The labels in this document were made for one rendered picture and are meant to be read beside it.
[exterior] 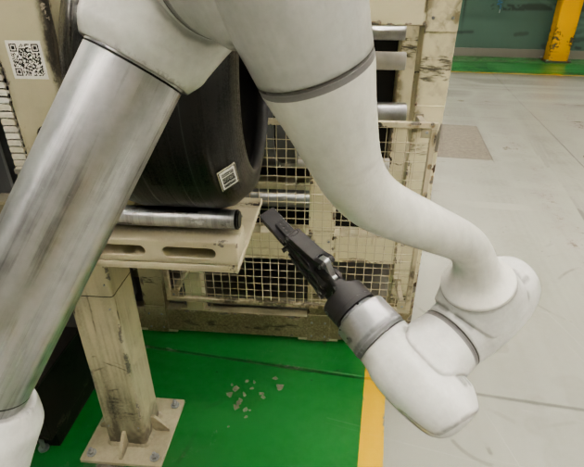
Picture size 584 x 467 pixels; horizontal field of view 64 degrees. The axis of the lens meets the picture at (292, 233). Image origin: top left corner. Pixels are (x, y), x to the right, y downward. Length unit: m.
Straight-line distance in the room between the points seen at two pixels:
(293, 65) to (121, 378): 1.30
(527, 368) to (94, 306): 1.63
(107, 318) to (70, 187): 0.95
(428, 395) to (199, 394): 1.31
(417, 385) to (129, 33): 0.53
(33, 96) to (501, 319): 1.00
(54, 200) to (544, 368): 1.97
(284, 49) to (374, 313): 0.45
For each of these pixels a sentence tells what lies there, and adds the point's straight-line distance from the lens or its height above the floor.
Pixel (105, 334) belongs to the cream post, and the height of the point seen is 0.49.
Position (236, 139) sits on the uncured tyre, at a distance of 0.87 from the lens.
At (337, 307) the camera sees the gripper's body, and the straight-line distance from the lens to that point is 0.71.
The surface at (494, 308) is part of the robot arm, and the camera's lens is 0.69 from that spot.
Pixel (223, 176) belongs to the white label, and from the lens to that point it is 0.89.
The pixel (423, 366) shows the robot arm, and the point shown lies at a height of 0.91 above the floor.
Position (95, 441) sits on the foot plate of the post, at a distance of 1.82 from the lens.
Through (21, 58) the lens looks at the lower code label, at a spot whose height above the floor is 1.22.
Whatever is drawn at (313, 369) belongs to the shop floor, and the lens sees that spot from 1.93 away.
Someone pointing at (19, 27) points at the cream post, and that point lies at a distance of 1.14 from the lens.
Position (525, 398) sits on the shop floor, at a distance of 2.02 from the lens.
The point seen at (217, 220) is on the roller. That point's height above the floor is 0.91.
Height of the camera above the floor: 1.37
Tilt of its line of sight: 29 degrees down
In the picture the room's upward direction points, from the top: straight up
